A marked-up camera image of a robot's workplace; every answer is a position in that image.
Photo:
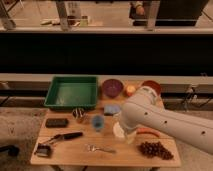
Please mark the red chili pepper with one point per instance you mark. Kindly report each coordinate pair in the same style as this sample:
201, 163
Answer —
147, 131

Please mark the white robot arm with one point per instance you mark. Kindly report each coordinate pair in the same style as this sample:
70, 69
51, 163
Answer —
141, 108

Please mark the purple bowl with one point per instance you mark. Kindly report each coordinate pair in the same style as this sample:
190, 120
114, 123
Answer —
112, 87

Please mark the red bowl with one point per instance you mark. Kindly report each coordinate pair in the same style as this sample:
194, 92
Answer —
154, 85

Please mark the orange apple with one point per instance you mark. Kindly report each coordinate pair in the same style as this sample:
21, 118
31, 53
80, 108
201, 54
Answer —
130, 90

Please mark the blue sponge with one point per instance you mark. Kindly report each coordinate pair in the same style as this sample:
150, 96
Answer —
110, 110

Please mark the blue plastic cup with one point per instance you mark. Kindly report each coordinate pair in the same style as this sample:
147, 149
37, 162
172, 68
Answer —
98, 122

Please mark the green plastic tray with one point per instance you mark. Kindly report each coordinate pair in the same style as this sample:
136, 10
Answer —
67, 93

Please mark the white plastic cup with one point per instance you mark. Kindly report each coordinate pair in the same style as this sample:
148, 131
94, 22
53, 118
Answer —
119, 132

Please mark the silver fork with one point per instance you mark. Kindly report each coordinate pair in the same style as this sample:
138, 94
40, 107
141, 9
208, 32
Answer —
94, 148

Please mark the black rectangular case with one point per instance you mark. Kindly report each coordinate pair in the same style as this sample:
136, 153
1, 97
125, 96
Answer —
56, 123

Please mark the bunch of dark grapes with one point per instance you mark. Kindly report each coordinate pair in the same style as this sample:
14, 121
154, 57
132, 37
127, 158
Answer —
155, 149

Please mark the black binder clip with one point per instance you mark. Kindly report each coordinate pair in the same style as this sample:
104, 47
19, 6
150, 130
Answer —
43, 150

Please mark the black object on floor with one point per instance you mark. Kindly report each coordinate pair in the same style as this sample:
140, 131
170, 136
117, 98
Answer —
11, 149

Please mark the black handled knife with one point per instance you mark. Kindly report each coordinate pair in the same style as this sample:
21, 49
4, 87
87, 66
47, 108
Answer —
67, 136

